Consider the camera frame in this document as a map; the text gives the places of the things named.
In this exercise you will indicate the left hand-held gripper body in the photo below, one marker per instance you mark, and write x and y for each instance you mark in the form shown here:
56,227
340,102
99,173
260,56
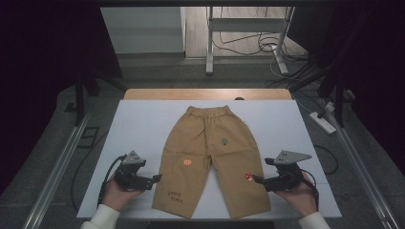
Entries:
129,173

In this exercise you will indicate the white table mat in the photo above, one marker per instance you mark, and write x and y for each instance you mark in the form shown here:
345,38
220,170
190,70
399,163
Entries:
133,127

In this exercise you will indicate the white metal stand frame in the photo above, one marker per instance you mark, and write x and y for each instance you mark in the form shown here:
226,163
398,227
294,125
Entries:
208,47

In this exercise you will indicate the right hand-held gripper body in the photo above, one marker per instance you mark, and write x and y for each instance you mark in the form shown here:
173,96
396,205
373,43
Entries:
286,173

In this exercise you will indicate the metal floor rail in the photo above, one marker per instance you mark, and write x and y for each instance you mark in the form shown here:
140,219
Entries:
359,171
57,178

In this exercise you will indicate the black table grommet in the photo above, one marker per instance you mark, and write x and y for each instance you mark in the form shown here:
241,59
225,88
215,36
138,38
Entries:
239,99

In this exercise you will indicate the black stand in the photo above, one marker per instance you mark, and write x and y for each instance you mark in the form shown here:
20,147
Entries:
79,105
339,105

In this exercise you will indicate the dark curtain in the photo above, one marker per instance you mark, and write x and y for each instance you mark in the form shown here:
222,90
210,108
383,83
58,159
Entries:
375,79
38,79

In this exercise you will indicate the wooden table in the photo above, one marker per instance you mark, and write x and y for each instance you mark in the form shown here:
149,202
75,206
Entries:
191,94

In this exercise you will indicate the tan pants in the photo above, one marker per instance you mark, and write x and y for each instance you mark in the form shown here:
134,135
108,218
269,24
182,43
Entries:
203,136

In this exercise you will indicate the white power strip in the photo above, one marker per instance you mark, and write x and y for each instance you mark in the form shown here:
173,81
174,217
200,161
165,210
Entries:
322,122

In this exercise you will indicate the pale grey cabinet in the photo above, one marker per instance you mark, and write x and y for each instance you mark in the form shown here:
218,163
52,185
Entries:
143,31

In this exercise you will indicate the white plug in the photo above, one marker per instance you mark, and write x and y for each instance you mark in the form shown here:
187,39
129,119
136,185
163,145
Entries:
330,107

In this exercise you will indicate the person's left hand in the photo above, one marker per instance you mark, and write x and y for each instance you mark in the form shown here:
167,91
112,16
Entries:
117,197

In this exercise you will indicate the person's right hand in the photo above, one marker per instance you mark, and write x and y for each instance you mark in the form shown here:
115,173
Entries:
299,198

